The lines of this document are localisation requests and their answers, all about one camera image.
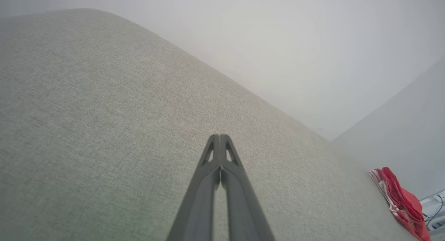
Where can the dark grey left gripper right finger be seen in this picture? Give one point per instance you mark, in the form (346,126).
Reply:
(243,206)

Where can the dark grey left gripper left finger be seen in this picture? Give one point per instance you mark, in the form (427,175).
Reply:
(196,206)

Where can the red and white basketball jersey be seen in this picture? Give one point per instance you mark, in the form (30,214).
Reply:
(399,195)

